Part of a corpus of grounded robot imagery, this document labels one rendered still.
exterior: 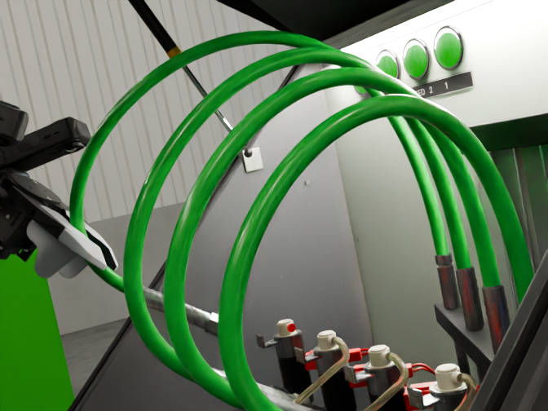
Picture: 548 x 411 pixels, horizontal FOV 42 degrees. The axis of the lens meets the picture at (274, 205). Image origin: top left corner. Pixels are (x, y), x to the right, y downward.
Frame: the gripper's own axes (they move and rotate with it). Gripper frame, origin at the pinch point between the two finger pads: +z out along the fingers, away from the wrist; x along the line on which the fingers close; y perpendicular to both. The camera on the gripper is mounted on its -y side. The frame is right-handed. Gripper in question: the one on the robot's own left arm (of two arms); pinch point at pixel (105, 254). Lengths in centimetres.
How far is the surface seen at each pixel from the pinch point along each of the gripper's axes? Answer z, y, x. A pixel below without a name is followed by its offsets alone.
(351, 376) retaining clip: 27.5, -8.3, 15.3
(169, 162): 7.0, -13.0, 17.8
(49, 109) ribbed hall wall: -350, 54, -536
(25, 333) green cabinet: -120, 124, -271
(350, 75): 14.6, -26.2, 17.8
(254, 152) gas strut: -2.0, -18.4, -27.7
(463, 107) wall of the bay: 19.7, -36.1, -12.5
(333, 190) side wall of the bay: 8.9, -20.8, -36.5
